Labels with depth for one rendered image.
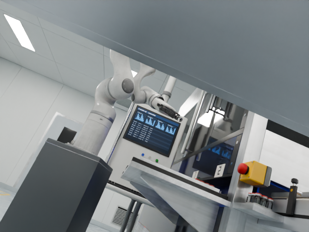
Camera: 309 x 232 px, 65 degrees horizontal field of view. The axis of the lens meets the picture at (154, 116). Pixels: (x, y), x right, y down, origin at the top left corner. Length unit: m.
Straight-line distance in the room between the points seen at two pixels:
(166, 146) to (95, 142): 0.95
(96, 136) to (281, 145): 0.79
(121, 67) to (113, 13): 1.04
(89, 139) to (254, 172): 0.68
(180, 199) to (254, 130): 0.41
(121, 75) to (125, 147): 0.87
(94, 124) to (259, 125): 0.72
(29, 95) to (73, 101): 1.14
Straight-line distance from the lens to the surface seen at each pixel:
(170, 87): 2.21
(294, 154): 1.16
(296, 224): 0.87
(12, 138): 7.00
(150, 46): 0.18
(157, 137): 1.97
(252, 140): 1.06
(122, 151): 1.92
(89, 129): 1.12
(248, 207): 0.88
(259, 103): 0.20
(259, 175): 0.93
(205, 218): 1.05
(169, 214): 1.52
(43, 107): 7.03
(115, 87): 1.15
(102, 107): 1.15
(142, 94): 1.32
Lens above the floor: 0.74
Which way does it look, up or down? 21 degrees up
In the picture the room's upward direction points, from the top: 22 degrees clockwise
